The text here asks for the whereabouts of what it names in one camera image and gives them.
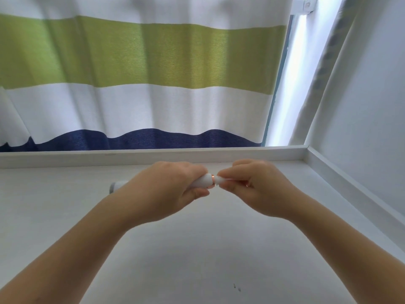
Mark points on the person's left hand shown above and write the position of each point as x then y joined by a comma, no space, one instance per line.
158,189

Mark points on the person's right hand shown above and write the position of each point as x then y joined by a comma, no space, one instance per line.
265,189

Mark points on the white toothbrush head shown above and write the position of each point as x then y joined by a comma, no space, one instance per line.
220,180

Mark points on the person's left forearm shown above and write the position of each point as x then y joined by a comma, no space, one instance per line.
66,253

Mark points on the person's right forearm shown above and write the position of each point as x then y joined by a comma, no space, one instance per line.
351,250

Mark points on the bright window pane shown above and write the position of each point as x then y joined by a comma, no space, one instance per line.
299,75

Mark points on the white green blue striped curtain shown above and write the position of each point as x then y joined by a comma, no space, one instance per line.
142,60

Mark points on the white window bracket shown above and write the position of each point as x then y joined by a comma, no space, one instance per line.
305,5

